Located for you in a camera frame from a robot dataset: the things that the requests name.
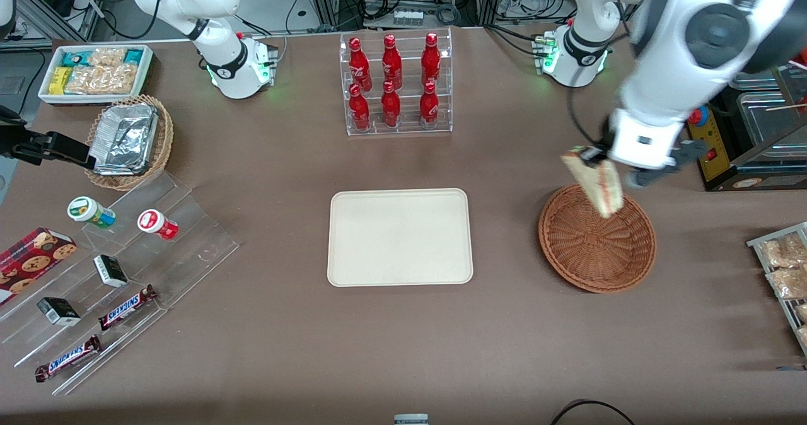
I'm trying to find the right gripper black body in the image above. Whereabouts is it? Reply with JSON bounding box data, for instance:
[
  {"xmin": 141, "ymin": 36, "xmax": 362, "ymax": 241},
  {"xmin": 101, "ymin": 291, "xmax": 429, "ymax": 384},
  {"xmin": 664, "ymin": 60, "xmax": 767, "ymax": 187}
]
[{"xmin": 0, "ymin": 106, "xmax": 27, "ymax": 161}]

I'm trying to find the triangle sandwich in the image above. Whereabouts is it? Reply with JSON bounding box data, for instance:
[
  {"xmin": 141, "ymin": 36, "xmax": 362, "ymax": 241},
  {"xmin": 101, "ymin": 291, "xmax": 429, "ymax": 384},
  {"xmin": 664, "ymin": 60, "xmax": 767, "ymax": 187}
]
[{"xmin": 561, "ymin": 148, "xmax": 625, "ymax": 219}]

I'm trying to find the light wicker basket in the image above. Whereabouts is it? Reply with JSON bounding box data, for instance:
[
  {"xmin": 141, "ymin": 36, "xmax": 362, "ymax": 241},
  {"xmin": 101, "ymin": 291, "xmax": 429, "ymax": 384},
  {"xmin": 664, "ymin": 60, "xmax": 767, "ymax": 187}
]
[{"xmin": 84, "ymin": 94, "xmax": 175, "ymax": 192}]

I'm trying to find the brown round wicker basket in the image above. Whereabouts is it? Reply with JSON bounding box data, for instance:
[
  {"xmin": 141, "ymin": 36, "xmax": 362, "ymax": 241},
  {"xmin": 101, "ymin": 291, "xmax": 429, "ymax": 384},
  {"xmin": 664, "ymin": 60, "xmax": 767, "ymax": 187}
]
[{"xmin": 538, "ymin": 182, "xmax": 656, "ymax": 294}]

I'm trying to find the cream rectangular serving tray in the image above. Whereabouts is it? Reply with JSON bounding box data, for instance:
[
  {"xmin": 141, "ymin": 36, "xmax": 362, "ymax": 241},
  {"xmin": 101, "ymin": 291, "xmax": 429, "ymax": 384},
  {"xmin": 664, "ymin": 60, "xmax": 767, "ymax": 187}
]
[{"xmin": 327, "ymin": 188, "xmax": 473, "ymax": 287}]

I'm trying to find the white plastic snack bin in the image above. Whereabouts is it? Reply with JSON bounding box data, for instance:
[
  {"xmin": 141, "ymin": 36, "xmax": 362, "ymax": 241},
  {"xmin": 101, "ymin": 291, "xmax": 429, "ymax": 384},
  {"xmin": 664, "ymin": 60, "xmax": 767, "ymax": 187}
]
[{"xmin": 38, "ymin": 44, "xmax": 155, "ymax": 107}]

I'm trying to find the silver foil container stack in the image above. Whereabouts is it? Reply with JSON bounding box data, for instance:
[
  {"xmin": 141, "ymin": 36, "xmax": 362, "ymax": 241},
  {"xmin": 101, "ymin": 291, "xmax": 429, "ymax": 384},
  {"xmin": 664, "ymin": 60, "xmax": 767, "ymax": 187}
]
[{"xmin": 88, "ymin": 103, "xmax": 160, "ymax": 177}]

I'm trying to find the yellow emergency stop control box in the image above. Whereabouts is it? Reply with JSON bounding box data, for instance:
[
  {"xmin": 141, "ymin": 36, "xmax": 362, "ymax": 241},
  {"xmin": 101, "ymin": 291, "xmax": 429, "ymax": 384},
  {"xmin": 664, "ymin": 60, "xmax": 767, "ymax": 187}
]
[{"xmin": 686, "ymin": 105, "xmax": 733, "ymax": 186}]

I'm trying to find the green lid sunflower cup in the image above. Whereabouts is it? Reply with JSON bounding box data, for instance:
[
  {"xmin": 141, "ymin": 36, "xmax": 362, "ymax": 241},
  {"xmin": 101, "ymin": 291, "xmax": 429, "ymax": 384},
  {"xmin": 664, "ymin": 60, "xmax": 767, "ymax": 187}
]
[{"xmin": 67, "ymin": 196, "xmax": 116, "ymax": 229}]

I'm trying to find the yellow snack packet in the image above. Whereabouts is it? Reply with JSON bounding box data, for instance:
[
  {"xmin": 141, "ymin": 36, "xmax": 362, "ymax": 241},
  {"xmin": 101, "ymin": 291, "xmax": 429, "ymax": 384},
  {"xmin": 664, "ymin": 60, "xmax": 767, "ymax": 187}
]
[{"xmin": 49, "ymin": 67, "xmax": 74, "ymax": 95}]

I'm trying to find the large clear cracker bag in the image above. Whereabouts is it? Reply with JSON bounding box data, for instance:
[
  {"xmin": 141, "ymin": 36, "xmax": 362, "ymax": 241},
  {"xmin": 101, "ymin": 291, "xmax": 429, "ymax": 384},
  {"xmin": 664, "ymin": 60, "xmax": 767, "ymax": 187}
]
[{"xmin": 65, "ymin": 64, "xmax": 138, "ymax": 95}]

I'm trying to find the small clear cracker bag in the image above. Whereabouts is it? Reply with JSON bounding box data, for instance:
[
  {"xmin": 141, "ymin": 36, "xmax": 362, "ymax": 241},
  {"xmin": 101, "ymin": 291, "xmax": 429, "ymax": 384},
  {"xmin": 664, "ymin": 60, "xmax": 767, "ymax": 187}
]
[{"xmin": 88, "ymin": 47, "xmax": 127, "ymax": 67}]

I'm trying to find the red lid yogurt cup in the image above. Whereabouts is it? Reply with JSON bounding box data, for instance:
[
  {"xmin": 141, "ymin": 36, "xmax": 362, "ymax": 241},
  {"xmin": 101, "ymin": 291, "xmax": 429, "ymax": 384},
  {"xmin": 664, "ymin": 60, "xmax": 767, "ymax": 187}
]
[{"xmin": 137, "ymin": 209, "xmax": 179, "ymax": 241}]

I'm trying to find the red tartan cookie box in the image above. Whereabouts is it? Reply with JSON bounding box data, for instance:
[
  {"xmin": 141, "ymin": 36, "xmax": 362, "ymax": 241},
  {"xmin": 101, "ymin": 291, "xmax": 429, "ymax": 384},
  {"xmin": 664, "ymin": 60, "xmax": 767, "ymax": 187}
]
[{"xmin": 0, "ymin": 226, "xmax": 78, "ymax": 306}]

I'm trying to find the black food warmer cabinet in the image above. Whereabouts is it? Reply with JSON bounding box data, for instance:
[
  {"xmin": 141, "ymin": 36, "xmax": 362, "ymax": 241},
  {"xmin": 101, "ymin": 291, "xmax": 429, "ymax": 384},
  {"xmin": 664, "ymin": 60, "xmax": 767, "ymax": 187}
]
[{"xmin": 706, "ymin": 66, "xmax": 807, "ymax": 192}]

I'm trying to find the small black carton box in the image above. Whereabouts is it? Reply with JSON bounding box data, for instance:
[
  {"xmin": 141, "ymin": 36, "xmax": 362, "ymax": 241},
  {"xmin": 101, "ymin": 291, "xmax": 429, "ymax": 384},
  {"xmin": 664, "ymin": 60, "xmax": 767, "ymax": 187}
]
[
  {"xmin": 37, "ymin": 297, "xmax": 81, "ymax": 327},
  {"xmin": 93, "ymin": 255, "xmax": 129, "ymax": 288}
]

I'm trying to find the clear acrylic tiered stand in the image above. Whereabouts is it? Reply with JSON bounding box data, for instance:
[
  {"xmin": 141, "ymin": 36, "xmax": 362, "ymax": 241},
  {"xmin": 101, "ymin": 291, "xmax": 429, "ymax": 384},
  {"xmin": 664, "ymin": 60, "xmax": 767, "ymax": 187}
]
[{"xmin": 0, "ymin": 170, "xmax": 240, "ymax": 396}]

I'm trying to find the Snickers chocolate bar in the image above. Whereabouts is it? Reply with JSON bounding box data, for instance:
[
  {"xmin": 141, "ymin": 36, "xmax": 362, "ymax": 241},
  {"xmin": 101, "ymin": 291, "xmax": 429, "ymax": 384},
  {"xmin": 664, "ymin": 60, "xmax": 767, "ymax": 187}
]
[
  {"xmin": 35, "ymin": 335, "xmax": 102, "ymax": 383},
  {"xmin": 98, "ymin": 284, "xmax": 158, "ymax": 331}
]

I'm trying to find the red cola bottle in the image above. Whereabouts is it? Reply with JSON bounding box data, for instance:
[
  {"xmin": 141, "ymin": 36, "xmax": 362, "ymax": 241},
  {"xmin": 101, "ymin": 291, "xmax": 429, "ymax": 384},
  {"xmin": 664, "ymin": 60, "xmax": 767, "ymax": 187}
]
[
  {"xmin": 381, "ymin": 80, "xmax": 402, "ymax": 128},
  {"xmin": 349, "ymin": 83, "xmax": 371, "ymax": 131},
  {"xmin": 381, "ymin": 33, "xmax": 403, "ymax": 90},
  {"xmin": 348, "ymin": 36, "xmax": 373, "ymax": 93},
  {"xmin": 421, "ymin": 32, "xmax": 441, "ymax": 86},
  {"xmin": 419, "ymin": 80, "xmax": 439, "ymax": 128}
]

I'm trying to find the clear acrylic bottle rack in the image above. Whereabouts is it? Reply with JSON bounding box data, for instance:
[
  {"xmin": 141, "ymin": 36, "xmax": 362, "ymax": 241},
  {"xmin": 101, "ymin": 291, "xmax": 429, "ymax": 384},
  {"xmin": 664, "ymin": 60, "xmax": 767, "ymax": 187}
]
[{"xmin": 339, "ymin": 26, "xmax": 453, "ymax": 137}]

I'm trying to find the black looped cable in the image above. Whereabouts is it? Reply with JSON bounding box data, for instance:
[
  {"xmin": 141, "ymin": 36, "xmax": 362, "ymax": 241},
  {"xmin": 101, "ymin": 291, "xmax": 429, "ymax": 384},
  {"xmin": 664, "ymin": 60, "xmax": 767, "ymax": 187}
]
[{"xmin": 550, "ymin": 399, "xmax": 636, "ymax": 425}]

